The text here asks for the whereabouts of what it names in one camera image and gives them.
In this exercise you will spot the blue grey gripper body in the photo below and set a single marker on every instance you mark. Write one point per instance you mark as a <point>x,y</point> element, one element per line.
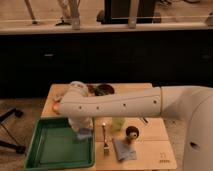
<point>83,134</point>

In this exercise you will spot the orange yellow sponge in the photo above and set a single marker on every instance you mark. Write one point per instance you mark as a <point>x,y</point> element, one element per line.
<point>55,108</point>

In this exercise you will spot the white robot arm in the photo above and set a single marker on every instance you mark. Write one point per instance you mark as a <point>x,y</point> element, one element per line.
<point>193,104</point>

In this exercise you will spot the green plastic tray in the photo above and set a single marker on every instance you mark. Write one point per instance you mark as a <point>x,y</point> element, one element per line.
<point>54,145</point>

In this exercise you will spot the silver fork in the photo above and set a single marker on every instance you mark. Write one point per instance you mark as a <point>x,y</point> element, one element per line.
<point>106,146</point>

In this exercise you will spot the green plastic cup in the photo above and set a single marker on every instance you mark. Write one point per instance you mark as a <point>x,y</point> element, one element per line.
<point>118,122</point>

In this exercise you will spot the wooden table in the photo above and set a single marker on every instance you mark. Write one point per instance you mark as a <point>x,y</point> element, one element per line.
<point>153,147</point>

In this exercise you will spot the blue grey cloth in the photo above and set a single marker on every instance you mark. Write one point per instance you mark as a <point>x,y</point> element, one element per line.
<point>123,151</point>

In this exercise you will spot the small dark brown bowl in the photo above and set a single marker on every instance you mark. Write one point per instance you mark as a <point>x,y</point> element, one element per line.
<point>132,133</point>

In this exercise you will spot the black cabinet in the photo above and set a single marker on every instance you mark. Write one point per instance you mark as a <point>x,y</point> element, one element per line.
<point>30,64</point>

